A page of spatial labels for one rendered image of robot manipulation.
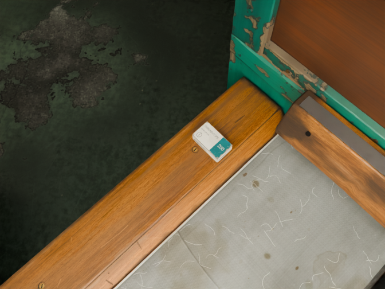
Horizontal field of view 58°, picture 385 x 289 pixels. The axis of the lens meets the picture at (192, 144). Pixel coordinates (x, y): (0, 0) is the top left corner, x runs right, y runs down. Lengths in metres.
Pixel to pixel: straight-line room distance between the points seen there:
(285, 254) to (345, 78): 0.28
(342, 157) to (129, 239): 0.34
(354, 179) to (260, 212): 0.15
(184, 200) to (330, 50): 0.31
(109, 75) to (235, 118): 1.08
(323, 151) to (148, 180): 0.28
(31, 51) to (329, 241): 1.56
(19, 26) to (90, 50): 0.40
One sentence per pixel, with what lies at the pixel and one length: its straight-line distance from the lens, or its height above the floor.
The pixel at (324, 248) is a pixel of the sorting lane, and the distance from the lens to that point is 0.60.
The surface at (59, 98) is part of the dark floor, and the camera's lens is 1.64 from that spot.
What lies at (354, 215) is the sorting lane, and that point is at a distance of 0.63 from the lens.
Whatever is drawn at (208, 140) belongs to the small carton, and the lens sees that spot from 0.57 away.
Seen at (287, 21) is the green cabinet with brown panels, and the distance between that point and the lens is 0.51.
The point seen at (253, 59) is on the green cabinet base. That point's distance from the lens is 0.60.
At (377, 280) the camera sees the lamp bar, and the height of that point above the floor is 1.05.
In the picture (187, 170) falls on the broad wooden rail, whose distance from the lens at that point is 0.58.
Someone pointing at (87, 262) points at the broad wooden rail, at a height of 0.76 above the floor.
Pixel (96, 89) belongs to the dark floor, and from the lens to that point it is 1.60.
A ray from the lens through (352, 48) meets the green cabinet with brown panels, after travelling 0.47.
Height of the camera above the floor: 1.31
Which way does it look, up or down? 69 degrees down
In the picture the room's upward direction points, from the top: 8 degrees counter-clockwise
